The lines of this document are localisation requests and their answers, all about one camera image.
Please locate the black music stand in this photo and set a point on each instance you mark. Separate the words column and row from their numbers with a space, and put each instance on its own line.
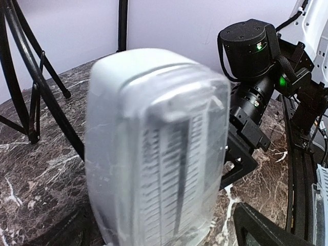
column 35, row 61

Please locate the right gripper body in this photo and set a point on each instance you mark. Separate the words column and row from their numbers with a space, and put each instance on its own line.
column 244, row 135

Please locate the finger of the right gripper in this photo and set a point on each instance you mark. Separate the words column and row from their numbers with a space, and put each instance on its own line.
column 243, row 163

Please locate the white metronome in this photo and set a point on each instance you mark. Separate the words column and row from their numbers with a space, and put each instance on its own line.
column 156, row 134

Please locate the white cable duct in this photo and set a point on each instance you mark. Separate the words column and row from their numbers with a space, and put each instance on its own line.
column 320, row 210

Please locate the right black frame post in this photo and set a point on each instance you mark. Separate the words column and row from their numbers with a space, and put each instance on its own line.
column 122, row 25

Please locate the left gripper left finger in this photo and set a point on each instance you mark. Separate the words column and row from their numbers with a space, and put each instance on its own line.
column 75, row 229

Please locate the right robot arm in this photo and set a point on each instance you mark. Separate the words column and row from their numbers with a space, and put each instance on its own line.
column 260, row 59

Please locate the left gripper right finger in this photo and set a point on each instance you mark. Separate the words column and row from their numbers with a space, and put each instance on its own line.
column 253, row 228

